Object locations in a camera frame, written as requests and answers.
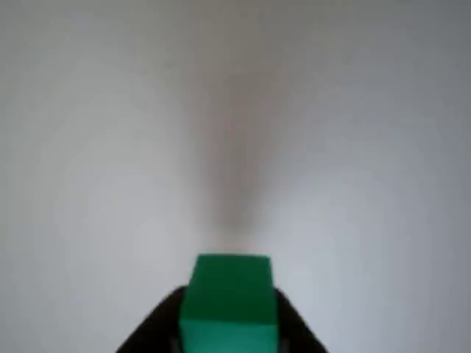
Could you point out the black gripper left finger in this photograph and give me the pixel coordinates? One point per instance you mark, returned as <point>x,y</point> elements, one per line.
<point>154,327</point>

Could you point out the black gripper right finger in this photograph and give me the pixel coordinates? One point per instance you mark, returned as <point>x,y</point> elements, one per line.
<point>298,327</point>

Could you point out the green cube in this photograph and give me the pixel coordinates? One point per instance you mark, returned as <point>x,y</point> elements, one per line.
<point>228,305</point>

